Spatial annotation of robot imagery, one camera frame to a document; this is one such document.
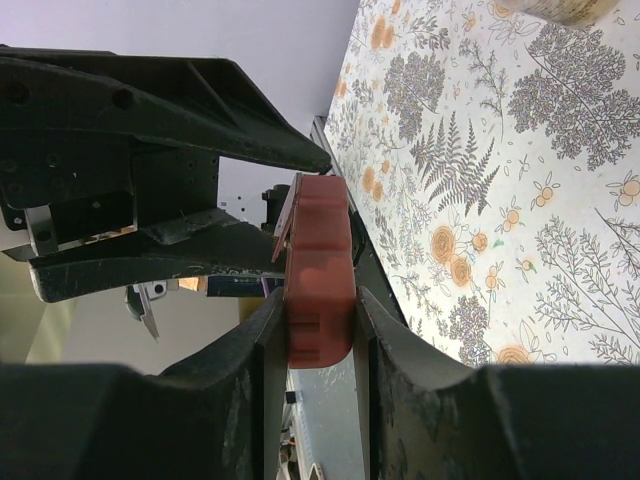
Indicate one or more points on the floral table mat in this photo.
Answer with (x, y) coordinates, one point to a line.
(494, 158)

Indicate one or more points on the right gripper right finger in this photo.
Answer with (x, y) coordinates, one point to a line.
(424, 415)

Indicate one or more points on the clear small pill bottle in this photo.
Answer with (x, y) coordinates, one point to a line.
(569, 13)

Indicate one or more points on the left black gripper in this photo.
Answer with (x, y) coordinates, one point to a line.
(95, 142)

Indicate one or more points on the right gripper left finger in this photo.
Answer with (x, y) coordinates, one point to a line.
(213, 415)

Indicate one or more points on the red pill organizer box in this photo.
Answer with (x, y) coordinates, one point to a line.
(314, 230)

